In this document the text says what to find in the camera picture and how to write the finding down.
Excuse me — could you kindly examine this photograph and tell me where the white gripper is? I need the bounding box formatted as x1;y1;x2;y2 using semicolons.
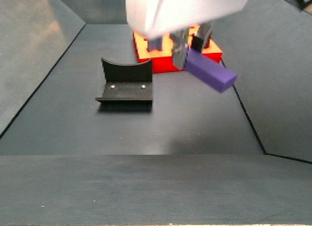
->
126;0;248;69

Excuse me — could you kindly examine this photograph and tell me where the purple rectangular block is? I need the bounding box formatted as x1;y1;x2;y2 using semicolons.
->
184;48;237;93

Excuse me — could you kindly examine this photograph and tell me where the red foam shape board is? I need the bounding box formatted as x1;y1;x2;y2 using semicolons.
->
133;31;224;74

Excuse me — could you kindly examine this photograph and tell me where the black curved fixture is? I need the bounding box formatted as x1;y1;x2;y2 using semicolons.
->
97;59;154;102

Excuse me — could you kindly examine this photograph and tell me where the blue arch block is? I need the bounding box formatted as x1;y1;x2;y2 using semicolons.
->
148;37;162;52

